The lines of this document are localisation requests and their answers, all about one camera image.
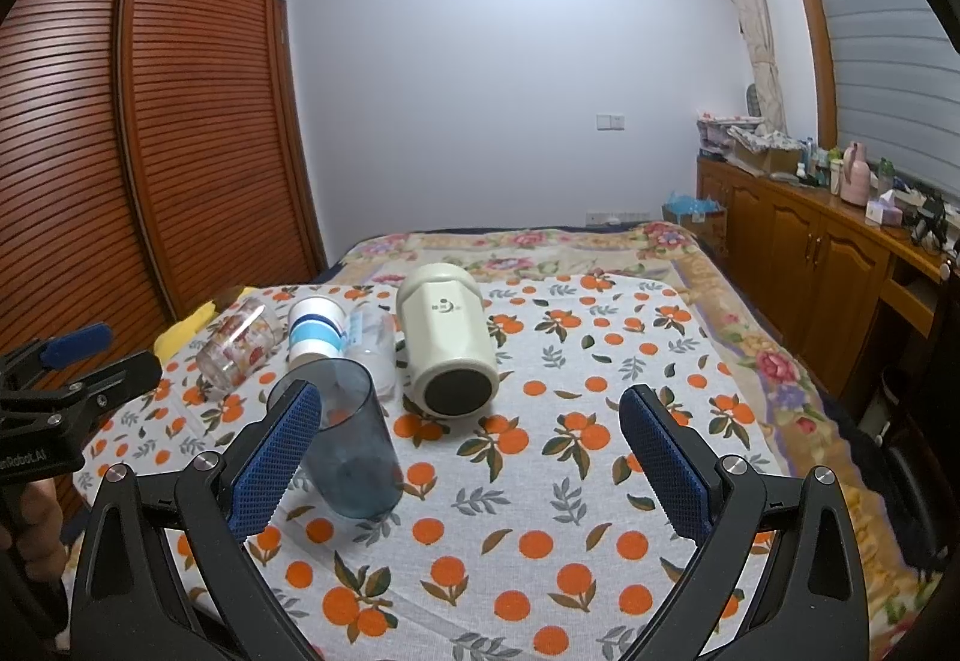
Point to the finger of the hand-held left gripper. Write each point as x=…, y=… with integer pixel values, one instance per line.
x=75, y=338
x=120, y=372

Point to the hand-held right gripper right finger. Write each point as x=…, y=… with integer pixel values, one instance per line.
x=669, y=462

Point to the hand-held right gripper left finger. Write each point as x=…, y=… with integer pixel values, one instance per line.
x=276, y=455

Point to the blue translucent cup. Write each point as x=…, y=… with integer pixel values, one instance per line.
x=352, y=455

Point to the printed glass cup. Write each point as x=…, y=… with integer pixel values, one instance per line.
x=240, y=346

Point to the white cup with blue band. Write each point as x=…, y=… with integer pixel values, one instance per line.
x=319, y=329

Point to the clear plastic cup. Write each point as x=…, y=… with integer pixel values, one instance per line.
x=372, y=353

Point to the cream ribbed cup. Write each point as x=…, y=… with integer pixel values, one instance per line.
x=444, y=331

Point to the person's left hand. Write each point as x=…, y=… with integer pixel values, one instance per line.
x=39, y=526

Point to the yellow pillow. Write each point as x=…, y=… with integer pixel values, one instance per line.
x=187, y=329

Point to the orange print tablecloth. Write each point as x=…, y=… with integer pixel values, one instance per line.
x=540, y=481

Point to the floral blanket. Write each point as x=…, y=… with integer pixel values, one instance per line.
x=750, y=346

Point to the cardboard box with blue bag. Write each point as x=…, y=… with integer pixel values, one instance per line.
x=697, y=222

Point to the wooden cabinet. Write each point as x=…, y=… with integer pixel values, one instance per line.
x=795, y=256

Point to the brown slatted wardrobe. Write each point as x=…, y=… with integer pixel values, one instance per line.
x=187, y=106

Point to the pile of floral boxes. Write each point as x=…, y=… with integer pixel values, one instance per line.
x=739, y=140

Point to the pink tissue box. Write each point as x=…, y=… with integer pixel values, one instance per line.
x=883, y=209

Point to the group of small bottles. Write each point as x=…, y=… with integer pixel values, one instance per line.
x=819, y=166

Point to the pink thermos jug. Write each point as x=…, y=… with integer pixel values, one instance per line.
x=855, y=177

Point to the black gadget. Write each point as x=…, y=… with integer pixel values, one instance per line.
x=930, y=218

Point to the green lid bottle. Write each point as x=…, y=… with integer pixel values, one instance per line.
x=886, y=177

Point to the beige curtain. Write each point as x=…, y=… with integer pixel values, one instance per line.
x=756, y=16

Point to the grey window blind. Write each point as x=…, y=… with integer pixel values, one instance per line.
x=877, y=46

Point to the white wall socket strip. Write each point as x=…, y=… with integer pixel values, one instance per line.
x=619, y=216

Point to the white wall switch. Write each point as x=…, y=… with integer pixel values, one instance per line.
x=610, y=121

